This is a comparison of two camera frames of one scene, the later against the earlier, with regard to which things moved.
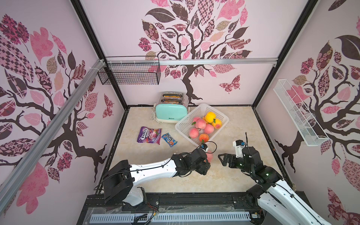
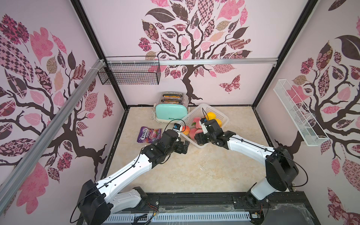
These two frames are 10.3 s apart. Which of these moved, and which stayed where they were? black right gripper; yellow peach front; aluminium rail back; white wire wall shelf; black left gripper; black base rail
Moved: black left gripper; black right gripper
Stayed: white wire wall shelf; yellow peach front; black base rail; aluminium rail back
